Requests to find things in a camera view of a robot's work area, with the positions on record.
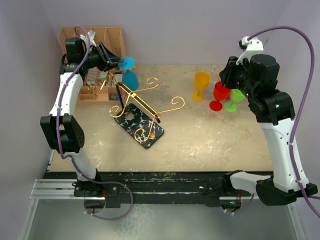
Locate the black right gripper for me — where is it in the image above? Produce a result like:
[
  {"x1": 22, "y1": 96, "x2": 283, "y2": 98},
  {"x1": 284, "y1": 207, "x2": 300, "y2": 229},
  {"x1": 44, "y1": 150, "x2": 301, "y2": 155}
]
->
[{"x1": 220, "y1": 55, "x2": 257, "y2": 100}]

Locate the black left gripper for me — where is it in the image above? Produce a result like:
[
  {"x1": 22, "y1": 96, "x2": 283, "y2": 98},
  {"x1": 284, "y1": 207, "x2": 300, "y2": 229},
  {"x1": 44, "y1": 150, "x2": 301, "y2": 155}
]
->
[{"x1": 81, "y1": 42, "x2": 124, "y2": 72}]

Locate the clear glass wine glass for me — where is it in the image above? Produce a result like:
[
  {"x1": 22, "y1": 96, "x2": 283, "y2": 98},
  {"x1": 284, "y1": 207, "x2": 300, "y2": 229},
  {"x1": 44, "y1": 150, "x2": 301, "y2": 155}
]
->
[{"x1": 212, "y1": 66, "x2": 220, "y2": 83}]

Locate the green plastic wine glass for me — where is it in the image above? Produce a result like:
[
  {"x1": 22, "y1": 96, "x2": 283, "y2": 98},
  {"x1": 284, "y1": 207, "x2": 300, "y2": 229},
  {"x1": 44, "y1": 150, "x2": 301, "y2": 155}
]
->
[{"x1": 224, "y1": 89, "x2": 245, "y2": 113}]

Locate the red plastic wine glass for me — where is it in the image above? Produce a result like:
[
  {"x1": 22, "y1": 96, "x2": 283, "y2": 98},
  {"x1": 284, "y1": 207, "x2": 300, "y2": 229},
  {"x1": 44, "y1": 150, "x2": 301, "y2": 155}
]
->
[{"x1": 209, "y1": 81, "x2": 231, "y2": 112}]

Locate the blue plastic wine glass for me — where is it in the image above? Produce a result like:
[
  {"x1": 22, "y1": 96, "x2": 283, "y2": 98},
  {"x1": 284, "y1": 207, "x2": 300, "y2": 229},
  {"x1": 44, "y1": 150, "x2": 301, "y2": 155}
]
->
[{"x1": 118, "y1": 56, "x2": 139, "y2": 91}]

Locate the yellow plastic wine glass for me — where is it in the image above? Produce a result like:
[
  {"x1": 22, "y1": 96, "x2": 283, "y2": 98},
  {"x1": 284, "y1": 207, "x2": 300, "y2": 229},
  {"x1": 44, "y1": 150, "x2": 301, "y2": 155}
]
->
[{"x1": 191, "y1": 71, "x2": 211, "y2": 102}]

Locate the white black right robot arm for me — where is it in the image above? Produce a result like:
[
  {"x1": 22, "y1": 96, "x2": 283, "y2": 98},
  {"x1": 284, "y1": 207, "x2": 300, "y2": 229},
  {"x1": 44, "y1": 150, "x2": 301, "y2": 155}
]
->
[{"x1": 219, "y1": 54, "x2": 318, "y2": 206}]

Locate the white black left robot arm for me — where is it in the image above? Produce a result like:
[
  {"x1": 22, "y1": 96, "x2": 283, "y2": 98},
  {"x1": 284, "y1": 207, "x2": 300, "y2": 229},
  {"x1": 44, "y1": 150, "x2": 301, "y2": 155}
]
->
[{"x1": 40, "y1": 37, "x2": 123, "y2": 196}]

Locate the black marbled rack base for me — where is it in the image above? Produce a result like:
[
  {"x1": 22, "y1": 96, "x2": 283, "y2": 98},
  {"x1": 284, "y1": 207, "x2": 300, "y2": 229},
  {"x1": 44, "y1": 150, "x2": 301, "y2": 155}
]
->
[{"x1": 114, "y1": 103, "x2": 165, "y2": 150}]

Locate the tan plastic file organizer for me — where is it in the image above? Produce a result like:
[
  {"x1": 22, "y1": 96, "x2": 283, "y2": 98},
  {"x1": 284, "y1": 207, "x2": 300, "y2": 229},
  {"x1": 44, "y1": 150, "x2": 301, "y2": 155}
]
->
[{"x1": 59, "y1": 26, "x2": 127, "y2": 105}]

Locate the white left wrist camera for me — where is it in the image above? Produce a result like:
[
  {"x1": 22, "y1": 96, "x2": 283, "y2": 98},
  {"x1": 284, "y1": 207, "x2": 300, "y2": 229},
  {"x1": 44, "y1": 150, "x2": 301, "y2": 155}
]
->
[{"x1": 80, "y1": 29, "x2": 97, "y2": 47}]

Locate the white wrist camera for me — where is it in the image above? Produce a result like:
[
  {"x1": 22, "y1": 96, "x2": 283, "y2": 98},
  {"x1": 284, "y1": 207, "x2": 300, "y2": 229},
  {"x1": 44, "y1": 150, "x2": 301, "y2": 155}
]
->
[
  {"x1": 236, "y1": 36, "x2": 264, "y2": 65},
  {"x1": 80, "y1": 29, "x2": 97, "y2": 47}
]

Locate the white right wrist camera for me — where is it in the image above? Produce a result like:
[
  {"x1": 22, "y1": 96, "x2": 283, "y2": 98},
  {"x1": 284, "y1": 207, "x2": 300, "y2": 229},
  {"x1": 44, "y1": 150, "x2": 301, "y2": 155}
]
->
[{"x1": 236, "y1": 36, "x2": 264, "y2": 65}]

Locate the gold wire wine glass rack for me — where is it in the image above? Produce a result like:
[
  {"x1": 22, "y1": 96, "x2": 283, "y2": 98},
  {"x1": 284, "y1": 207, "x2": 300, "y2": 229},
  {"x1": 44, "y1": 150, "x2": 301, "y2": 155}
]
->
[{"x1": 87, "y1": 70, "x2": 186, "y2": 142}]

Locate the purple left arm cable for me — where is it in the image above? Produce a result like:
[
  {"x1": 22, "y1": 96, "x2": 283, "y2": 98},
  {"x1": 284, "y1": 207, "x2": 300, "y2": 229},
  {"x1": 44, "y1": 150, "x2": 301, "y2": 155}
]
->
[{"x1": 55, "y1": 25, "x2": 106, "y2": 186}]

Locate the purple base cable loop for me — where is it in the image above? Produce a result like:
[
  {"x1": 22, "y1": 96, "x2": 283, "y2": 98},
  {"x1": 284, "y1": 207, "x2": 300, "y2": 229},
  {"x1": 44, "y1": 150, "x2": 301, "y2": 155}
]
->
[{"x1": 83, "y1": 181, "x2": 134, "y2": 221}]

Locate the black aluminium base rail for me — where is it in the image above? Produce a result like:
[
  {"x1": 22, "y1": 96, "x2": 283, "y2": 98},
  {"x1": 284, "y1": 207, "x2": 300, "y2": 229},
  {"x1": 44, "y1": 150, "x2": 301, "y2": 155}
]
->
[{"x1": 31, "y1": 171, "x2": 250, "y2": 208}]

